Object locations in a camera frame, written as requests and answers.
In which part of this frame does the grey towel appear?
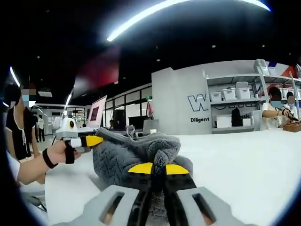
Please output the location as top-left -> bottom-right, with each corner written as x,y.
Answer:
92,127 -> 195,226

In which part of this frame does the open laptop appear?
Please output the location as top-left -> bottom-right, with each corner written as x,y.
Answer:
79,95 -> 108,132

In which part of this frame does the person's left hand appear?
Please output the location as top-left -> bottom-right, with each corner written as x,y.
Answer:
47,141 -> 82,168

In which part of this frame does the ceiling light strip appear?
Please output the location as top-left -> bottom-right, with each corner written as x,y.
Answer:
9,65 -> 21,87
64,93 -> 74,107
107,0 -> 271,42

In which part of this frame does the black wrist band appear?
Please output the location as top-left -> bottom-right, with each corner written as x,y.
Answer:
42,148 -> 59,169

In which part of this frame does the red hanging display screen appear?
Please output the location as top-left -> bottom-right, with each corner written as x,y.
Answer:
74,46 -> 121,96

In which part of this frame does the black bag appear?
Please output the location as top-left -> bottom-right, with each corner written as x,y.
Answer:
231,107 -> 243,127

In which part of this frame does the grey metal storage shelf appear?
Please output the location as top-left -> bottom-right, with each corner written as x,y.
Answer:
205,58 -> 301,132

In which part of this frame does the wooden tray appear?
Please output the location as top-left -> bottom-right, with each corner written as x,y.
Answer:
282,120 -> 301,133

